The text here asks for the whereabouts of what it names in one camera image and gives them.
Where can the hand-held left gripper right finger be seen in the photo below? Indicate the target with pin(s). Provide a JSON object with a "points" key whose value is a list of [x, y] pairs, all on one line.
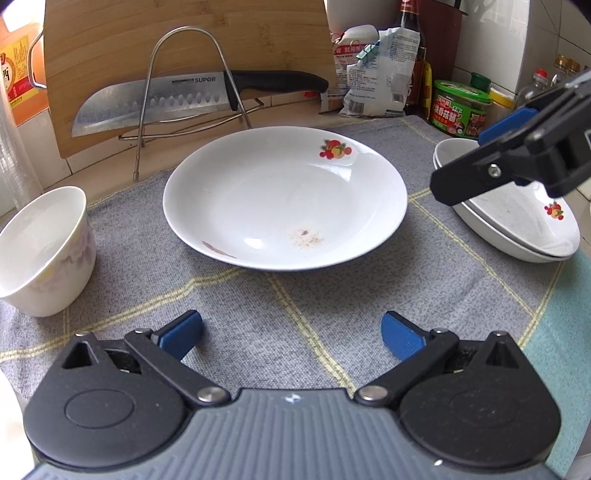
{"points": [[400, 339]]}

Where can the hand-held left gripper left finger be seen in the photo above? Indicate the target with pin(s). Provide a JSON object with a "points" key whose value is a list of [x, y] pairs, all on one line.
{"points": [[182, 333]]}

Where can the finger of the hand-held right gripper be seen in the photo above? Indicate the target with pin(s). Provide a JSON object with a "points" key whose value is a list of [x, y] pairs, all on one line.
{"points": [[508, 125], [475, 177]]}

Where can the white plate with fruit print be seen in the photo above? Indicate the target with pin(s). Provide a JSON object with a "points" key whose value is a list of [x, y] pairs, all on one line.
{"points": [[508, 219], [277, 198], [549, 259]]}

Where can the white bowl with pink flowers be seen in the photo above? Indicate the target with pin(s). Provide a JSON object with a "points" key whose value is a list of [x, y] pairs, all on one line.
{"points": [[55, 272]]}

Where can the yellow lidded spice jar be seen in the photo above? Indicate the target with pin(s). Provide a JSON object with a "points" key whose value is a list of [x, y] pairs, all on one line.
{"points": [[501, 99]]}

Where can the glass bottle with red cap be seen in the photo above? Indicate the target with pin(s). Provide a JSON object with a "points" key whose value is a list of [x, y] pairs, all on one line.
{"points": [[531, 90]]}

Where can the green lidded sauce jar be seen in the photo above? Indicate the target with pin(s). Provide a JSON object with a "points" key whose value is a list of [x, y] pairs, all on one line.
{"points": [[459, 113]]}

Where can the small green lid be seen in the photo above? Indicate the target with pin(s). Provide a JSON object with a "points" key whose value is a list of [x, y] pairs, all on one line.
{"points": [[480, 81]]}

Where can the yellow squeeze bottle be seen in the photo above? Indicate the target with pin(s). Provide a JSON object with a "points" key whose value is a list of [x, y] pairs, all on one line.
{"points": [[427, 90]]}

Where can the brown knife block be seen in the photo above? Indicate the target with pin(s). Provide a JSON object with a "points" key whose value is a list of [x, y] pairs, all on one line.
{"points": [[443, 37]]}

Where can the grey blue checked dish towel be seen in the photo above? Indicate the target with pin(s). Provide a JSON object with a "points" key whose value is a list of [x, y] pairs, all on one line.
{"points": [[300, 295]]}

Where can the white printed bag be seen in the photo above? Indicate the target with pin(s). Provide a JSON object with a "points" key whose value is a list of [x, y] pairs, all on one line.
{"points": [[383, 87]]}

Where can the dark soy sauce bottle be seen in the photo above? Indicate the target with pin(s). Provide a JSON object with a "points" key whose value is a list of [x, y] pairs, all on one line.
{"points": [[410, 23]]}

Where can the blue green clip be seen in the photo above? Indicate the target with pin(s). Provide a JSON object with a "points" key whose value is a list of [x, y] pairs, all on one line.
{"points": [[367, 52]]}

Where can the red white packet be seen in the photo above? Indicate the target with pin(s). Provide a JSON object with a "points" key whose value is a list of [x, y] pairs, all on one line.
{"points": [[344, 64]]}

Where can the tall plastic wrap roll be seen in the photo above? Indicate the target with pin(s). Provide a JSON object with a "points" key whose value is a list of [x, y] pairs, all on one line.
{"points": [[14, 161]]}

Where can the bamboo cutting board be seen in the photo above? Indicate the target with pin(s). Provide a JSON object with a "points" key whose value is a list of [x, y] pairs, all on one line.
{"points": [[115, 46]]}

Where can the orange cooking wine jug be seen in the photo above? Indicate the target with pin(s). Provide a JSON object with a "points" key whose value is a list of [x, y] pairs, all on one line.
{"points": [[18, 69]]}

